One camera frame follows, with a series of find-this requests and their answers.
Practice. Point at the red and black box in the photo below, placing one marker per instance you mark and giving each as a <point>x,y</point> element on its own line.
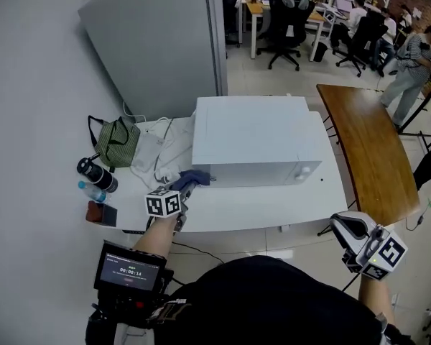
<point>100,213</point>

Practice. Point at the striped fabric bag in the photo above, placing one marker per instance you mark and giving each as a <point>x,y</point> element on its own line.
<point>116,144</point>

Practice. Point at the blue cloth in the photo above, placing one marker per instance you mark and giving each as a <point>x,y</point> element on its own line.
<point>194,176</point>

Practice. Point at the black monitor mounting rig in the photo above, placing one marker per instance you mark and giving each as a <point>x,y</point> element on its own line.
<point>136,302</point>

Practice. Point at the brown wooden table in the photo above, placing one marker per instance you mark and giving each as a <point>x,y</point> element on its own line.
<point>370,146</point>

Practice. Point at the white microwave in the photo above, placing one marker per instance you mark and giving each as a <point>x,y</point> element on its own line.
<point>251,135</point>

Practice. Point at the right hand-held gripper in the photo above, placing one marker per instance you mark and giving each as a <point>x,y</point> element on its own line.
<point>380,255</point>

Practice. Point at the wooden-top white-frame desk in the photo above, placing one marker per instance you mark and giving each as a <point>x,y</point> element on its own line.
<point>255,8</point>

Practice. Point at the person's black shirt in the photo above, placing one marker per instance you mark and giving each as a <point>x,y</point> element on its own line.
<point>265,304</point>

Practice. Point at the black insulated bottle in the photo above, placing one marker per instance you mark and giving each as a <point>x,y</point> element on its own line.
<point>98,174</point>

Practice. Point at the black waste bin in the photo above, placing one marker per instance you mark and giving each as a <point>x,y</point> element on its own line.
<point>320,51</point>

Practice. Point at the clear plastic water bottle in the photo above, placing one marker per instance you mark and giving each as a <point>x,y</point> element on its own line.
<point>93,192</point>

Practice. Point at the open laptop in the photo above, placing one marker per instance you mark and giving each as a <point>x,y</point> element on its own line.
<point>344,5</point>

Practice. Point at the whiteboard on black stand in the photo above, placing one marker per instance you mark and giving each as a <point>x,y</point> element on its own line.
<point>416,117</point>

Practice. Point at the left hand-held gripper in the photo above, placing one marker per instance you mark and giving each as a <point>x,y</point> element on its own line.
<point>163,203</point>

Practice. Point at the tall grey cabinet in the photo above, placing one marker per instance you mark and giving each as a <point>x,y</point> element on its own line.
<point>158,49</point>

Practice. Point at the person's right forearm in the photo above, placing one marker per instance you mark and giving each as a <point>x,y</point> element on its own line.
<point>375,297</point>

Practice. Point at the person's left forearm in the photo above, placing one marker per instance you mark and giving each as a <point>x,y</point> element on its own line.
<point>154,239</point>

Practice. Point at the small black monitor screen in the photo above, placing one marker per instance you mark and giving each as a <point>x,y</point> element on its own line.
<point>129,270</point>

